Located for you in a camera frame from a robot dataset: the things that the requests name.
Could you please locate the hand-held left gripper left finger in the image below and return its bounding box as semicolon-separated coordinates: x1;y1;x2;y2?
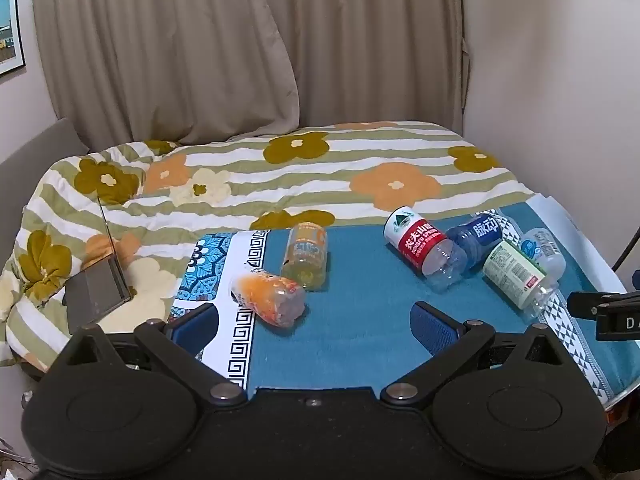
64;302;249;406

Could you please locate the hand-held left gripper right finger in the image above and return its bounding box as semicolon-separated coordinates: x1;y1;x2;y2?
381;301;569;406

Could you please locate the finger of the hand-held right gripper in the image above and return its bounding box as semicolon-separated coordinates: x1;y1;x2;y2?
568;290;640;319

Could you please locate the clear blue label bottle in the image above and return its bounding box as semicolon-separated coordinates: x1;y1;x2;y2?
520;227;567;281

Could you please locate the blue patterned border mat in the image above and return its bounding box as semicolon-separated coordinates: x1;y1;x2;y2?
170;200;630;404

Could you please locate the green label plastic bottle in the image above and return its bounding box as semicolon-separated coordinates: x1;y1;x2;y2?
482;240;560;324

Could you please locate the orange plastic bottle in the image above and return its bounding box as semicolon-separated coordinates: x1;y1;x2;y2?
229;269;307;330

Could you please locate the red label plastic bottle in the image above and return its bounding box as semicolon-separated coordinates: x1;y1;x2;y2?
384;206;469;294

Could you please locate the blue plastic bottle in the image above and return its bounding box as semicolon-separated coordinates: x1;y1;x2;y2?
446;213;503;277

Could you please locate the grey laptop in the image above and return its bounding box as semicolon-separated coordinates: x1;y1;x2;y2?
62;195;135;334

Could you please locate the yellow label plastic bottle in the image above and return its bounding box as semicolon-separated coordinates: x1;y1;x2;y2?
281;222;329;292

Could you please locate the floral striped blanket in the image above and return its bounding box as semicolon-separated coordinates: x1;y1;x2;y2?
0;120;540;370

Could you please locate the grey sofa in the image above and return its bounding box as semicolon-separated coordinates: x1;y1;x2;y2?
0;118;90;267

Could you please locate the beige curtain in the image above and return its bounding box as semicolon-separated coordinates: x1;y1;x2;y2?
31;0;472;154

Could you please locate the black cable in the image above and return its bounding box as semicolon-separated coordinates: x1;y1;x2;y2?
612;226;640;272

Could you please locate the framed wall picture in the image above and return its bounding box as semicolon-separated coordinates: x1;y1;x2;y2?
0;0;26;77

